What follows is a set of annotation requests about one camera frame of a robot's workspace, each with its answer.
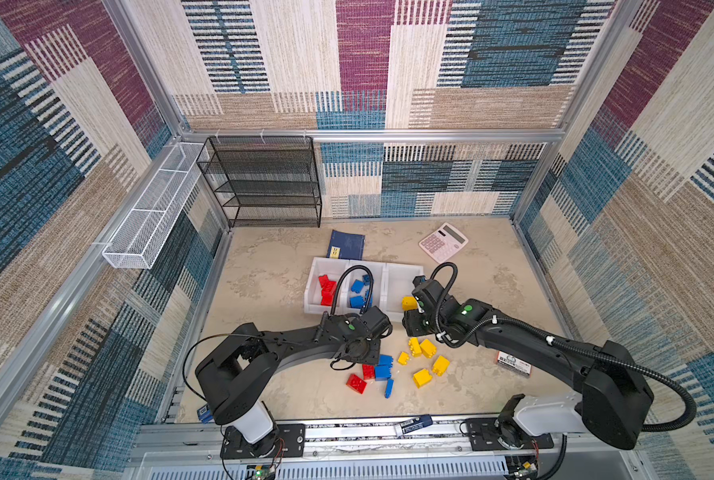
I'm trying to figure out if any yellow square lego brick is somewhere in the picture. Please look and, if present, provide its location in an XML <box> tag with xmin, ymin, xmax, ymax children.
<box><xmin>401</xmin><ymin>296</ymin><xmax>419</xmax><ymax>311</ymax></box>

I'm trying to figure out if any red long lego brick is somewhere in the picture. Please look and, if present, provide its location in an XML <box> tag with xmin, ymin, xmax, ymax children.
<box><xmin>362</xmin><ymin>364</ymin><xmax>376</xmax><ymax>381</ymax></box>
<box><xmin>322</xmin><ymin>280</ymin><xmax>337</xmax><ymax>296</ymax></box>

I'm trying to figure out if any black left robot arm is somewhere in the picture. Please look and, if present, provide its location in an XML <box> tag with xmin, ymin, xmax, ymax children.
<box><xmin>195</xmin><ymin>307</ymin><xmax>393</xmax><ymax>447</ymax></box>

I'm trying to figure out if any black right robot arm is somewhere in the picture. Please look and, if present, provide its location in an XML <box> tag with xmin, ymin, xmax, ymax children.
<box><xmin>403</xmin><ymin>276</ymin><xmax>654</xmax><ymax>450</ymax></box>

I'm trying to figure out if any blue flat lego brick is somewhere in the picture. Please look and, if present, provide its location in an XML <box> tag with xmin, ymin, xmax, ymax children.
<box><xmin>374</xmin><ymin>365</ymin><xmax>392</xmax><ymax>381</ymax></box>

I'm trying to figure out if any yellow long lego brick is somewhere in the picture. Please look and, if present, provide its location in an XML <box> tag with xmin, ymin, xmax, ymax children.
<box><xmin>408</xmin><ymin>337</ymin><xmax>422</xmax><ymax>357</ymax></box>

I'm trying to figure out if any blue thin lego brick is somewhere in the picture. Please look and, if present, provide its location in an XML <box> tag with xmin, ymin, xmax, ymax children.
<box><xmin>384</xmin><ymin>379</ymin><xmax>394</xmax><ymax>399</ymax></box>

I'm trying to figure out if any white right bin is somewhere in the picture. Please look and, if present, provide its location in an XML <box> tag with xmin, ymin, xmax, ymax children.
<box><xmin>378</xmin><ymin>263</ymin><xmax>425</xmax><ymax>322</ymax></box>

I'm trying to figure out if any white bin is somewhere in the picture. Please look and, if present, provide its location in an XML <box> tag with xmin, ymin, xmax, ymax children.
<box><xmin>303</xmin><ymin>257</ymin><xmax>349</xmax><ymax>315</ymax></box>
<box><xmin>336</xmin><ymin>260</ymin><xmax>387</xmax><ymax>314</ymax></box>
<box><xmin>378</xmin><ymin>263</ymin><xmax>425</xmax><ymax>322</ymax></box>

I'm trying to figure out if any white middle bin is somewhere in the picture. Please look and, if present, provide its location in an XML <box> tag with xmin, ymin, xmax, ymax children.
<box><xmin>336</xmin><ymin>260</ymin><xmax>387</xmax><ymax>314</ymax></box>

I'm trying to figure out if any red white small box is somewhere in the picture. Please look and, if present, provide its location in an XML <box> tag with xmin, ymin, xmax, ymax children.
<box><xmin>496</xmin><ymin>351</ymin><xmax>533</xmax><ymax>377</ymax></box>

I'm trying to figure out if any white left bin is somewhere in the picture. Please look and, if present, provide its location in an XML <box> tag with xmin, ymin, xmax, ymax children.
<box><xmin>303</xmin><ymin>257</ymin><xmax>349</xmax><ymax>315</ymax></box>

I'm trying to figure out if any pink calculator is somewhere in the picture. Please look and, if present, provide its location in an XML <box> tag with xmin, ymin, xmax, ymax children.
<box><xmin>418</xmin><ymin>223</ymin><xmax>469</xmax><ymax>264</ymax></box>

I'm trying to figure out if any blue notebook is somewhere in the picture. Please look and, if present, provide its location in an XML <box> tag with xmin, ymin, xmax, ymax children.
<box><xmin>326</xmin><ymin>230</ymin><xmax>365</xmax><ymax>260</ymax></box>

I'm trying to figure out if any blue label tag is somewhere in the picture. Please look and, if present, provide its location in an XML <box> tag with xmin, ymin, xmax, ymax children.
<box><xmin>394</xmin><ymin>414</ymin><xmax>433</xmax><ymax>436</ymax></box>

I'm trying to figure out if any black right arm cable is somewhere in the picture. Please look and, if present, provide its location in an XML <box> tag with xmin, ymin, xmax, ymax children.
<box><xmin>432</xmin><ymin>261</ymin><xmax>698</xmax><ymax>433</ymax></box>

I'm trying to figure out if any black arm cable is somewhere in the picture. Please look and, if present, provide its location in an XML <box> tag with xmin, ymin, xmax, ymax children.
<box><xmin>432</xmin><ymin>261</ymin><xmax>698</xmax><ymax>433</ymax></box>
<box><xmin>330</xmin><ymin>264</ymin><xmax>376</xmax><ymax>319</ymax></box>

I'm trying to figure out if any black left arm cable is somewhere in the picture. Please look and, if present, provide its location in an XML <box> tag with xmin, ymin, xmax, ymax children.
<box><xmin>330</xmin><ymin>264</ymin><xmax>376</xmax><ymax>319</ymax></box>

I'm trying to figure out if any black wire mesh shelf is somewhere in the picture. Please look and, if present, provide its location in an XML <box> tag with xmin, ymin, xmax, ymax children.
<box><xmin>196</xmin><ymin>136</ymin><xmax>323</xmax><ymax>228</ymax></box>

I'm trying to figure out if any white wire mesh basket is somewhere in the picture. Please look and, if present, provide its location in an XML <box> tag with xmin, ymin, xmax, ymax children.
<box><xmin>102</xmin><ymin>143</ymin><xmax>202</xmax><ymax>270</ymax></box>

